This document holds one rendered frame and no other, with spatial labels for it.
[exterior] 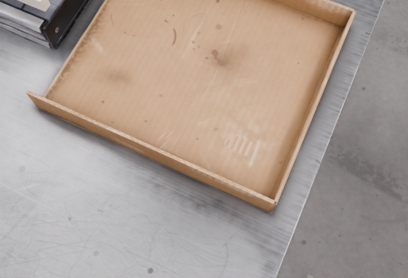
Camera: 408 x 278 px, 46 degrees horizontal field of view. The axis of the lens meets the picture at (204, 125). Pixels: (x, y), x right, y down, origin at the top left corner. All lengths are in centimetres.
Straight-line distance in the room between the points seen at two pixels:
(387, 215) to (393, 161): 16
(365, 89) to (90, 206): 117
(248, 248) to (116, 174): 17
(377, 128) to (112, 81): 108
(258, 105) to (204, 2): 16
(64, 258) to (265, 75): 31
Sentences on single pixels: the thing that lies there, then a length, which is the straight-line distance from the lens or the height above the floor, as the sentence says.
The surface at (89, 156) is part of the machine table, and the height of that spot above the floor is 83.
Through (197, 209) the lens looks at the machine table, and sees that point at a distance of 54.
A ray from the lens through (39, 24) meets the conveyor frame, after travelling 60.
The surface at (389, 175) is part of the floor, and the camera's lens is 151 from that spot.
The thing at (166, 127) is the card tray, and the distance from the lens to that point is 56.
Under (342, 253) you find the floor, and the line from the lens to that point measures 142.
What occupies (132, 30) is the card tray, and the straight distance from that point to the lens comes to 63.
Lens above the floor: 135
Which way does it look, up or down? 68 degrees down
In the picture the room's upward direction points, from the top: straight up
